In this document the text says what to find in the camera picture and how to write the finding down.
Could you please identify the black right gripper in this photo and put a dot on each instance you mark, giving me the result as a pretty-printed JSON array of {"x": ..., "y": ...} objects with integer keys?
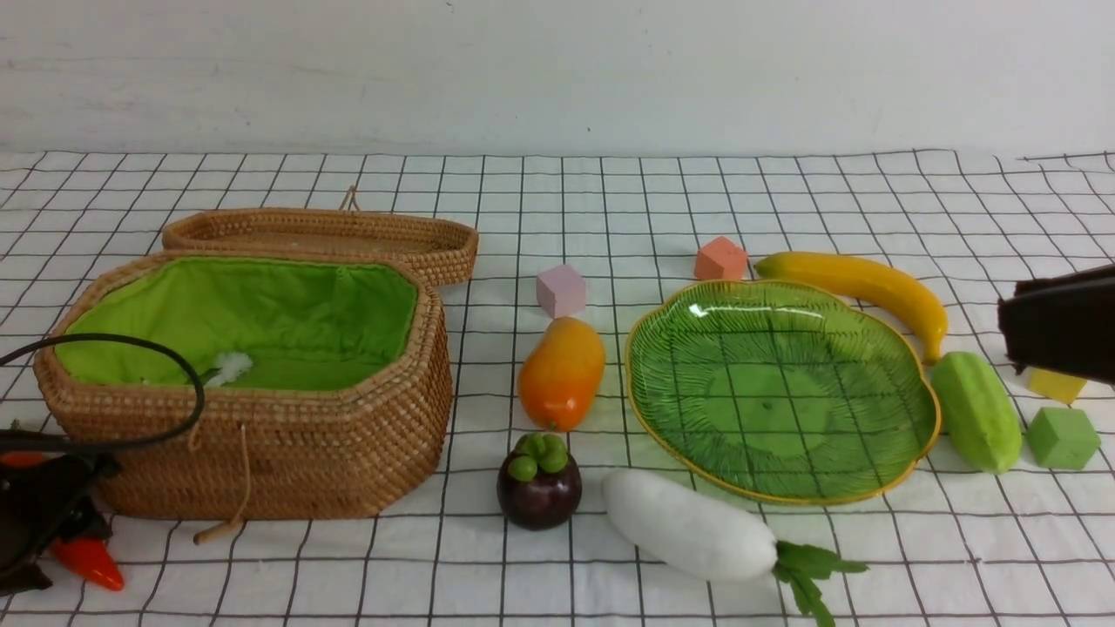
[{"x": 1062, "y": 324}]

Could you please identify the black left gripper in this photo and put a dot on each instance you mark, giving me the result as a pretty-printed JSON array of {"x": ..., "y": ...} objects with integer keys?
[{"x": 39, "y": 494}]

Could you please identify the orange toy carrot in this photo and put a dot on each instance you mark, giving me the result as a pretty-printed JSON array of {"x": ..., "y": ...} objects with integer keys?
[{"x": 80, "y": 548}]

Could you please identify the light green toy cucumber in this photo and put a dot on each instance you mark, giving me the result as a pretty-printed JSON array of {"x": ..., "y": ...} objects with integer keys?
[{"x": 981, "y": 418}]

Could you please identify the yellow toy banana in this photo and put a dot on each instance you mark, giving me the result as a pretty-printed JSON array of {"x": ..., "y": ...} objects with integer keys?
[{"x": 890, "y": 289}]

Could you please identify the white toy radish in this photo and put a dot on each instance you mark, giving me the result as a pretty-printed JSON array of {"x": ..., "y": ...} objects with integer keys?
[{"x": 713, "y": 541}]

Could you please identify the purple toy mangosteen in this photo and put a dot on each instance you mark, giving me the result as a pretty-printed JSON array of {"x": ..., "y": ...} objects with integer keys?
[{"x": 539, "y": 485}]

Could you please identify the orange toy mango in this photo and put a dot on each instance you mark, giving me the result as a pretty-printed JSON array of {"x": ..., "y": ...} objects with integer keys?
[{"x": 559, "y": 381}]

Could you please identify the yellow foam cube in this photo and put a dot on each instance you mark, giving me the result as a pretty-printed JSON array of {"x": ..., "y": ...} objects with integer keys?
[{"x": 1059, "y": 387}]

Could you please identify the green foam cube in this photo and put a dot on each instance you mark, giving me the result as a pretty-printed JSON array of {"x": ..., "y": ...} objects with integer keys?
[{"x": 1062, "y": 439}]

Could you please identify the white grid tablecloth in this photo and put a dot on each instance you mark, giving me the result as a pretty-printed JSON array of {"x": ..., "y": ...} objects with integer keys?
[{"x": 970, "y": 226}]

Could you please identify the woven rattan basket green lining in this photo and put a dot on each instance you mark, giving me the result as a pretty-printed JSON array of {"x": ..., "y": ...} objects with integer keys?
[{"x": 341, "y": 412}]

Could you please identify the green leaf-shaped glass plate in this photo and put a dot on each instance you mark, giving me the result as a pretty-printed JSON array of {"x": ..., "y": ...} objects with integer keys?
[{"x": 780, "y": 392}]

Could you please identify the orange foam cube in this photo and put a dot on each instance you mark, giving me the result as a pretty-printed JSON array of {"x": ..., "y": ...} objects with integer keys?
[{"x": 720, "y": 259}]

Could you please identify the woven rattan basket lid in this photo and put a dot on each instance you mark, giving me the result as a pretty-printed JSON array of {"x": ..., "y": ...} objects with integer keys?
[{"x": 440, "y": 251}]

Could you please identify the pink foam cube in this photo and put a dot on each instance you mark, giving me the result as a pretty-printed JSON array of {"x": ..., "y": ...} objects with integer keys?
[{"x": 561, "y": 291}]

